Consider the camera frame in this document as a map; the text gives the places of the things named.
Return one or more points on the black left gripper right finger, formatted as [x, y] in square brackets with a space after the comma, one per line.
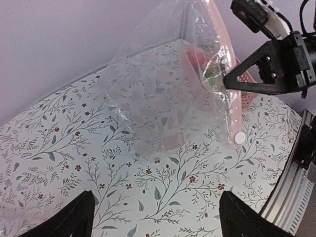
[239, 220]

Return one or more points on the floral patterned table mat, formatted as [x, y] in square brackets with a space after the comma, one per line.
[72, 141]

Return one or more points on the clear zip top bag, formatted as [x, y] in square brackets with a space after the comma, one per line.
[146, 86]

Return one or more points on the aluminium front frame rail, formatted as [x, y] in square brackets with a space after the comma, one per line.
[292, 193]

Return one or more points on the pink perforated plastic basket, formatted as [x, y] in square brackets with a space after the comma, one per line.
[201, 96]

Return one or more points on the red toy apple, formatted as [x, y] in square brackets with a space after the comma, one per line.
[197, 59]

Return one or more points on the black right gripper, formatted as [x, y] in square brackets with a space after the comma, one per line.
[277, 67]

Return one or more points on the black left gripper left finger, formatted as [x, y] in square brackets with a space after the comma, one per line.
[74, 220]

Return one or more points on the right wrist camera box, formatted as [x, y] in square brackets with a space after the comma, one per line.
[260, 16]

